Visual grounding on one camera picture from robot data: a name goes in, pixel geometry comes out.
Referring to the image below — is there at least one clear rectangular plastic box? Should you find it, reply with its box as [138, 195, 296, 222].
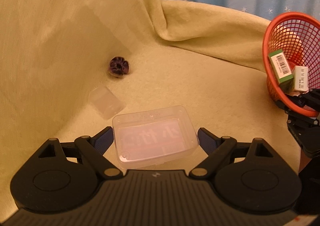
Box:
[112, 106, 199, 169]

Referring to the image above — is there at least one long white pink box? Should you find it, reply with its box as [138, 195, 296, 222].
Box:
[292, 65, 309, 93]

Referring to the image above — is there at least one green white medicine box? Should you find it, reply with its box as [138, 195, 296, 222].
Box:
[268, 49, 293, 91]

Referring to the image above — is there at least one orange plastic mesh basket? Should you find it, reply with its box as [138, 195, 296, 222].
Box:
[262, 12, 319, 118]

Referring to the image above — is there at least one clear plastic cup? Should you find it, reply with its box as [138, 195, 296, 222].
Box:
[88, 86, 125, 120]

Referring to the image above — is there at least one dark brown hair scrunchie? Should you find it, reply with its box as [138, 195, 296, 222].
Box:
[108, 56, 130, 77]

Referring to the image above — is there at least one yellow-green blanket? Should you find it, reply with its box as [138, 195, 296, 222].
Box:
[1, 0, 300, 221]

